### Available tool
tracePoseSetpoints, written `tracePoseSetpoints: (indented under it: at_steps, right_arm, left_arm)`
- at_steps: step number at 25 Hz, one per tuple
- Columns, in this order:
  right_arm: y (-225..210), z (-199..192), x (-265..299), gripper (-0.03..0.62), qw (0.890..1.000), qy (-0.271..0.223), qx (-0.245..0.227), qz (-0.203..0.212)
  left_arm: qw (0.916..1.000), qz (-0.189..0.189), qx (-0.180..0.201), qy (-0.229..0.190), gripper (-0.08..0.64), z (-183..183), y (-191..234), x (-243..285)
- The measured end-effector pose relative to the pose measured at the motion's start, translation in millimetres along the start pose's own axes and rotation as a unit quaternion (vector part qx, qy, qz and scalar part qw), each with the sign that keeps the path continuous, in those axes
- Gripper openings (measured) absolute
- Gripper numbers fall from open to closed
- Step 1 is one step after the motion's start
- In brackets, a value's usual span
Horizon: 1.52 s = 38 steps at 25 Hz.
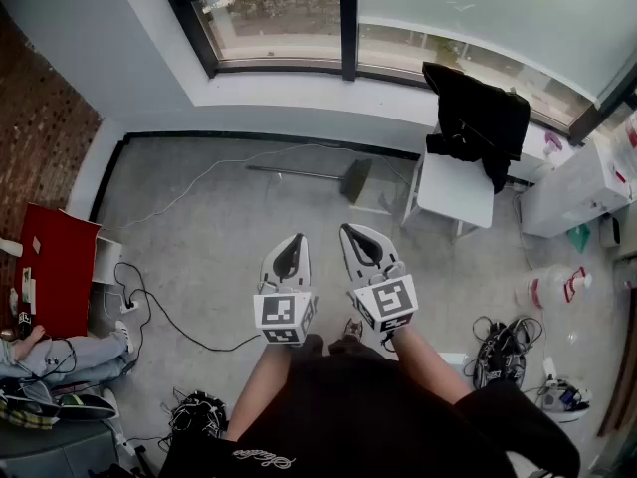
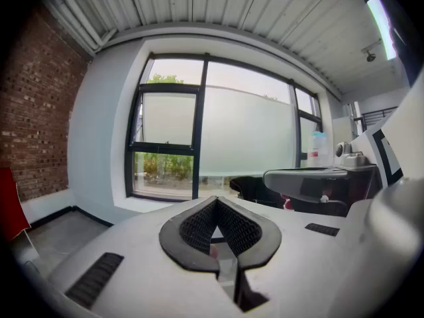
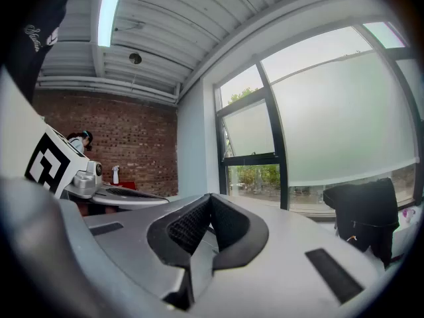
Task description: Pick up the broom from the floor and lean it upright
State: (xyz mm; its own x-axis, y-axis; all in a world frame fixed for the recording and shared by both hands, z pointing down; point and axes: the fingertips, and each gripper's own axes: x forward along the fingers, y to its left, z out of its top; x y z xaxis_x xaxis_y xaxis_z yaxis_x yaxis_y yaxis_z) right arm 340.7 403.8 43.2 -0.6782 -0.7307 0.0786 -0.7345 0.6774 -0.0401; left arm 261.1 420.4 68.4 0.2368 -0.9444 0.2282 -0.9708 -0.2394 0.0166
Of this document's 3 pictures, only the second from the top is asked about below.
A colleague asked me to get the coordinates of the white appliance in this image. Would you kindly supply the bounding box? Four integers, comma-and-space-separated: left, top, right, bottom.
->
341, 150, 369, 168

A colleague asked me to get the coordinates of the black metal railing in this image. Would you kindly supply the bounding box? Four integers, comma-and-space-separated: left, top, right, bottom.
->
360, 106, 398, 133

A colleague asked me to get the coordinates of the clear bottle with blue cap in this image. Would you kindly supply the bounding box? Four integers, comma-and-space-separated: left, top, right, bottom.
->
307, 131, 329, 169

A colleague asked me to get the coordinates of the grey board table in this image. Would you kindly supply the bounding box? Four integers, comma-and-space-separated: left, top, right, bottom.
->
263, 166, 350, 202

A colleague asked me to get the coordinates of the ceiling mounted camera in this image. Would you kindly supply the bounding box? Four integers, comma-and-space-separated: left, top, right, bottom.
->
360, 40, 382, 63

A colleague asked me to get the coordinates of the black jacket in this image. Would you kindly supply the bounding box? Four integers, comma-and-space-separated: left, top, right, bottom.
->
229, 176, 283, 205

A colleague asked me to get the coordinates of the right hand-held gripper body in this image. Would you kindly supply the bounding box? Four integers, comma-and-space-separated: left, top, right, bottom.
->
359, 74, 424, 191

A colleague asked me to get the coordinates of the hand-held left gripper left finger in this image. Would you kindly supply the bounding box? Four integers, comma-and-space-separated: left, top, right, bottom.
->
158, 195, 221, 274

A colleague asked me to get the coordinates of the long ceiling light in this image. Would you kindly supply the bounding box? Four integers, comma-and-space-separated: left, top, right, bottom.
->
364, 0, 398, 62

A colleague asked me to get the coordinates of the small round white device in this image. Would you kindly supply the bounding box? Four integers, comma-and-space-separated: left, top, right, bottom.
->
333, 140, 352, 159

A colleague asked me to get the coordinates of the red cabinet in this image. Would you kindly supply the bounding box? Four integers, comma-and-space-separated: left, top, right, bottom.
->
0, 167, 32, 242

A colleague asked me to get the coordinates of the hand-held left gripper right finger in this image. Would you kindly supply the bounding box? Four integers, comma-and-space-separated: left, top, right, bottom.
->
215, 195, 283, 272

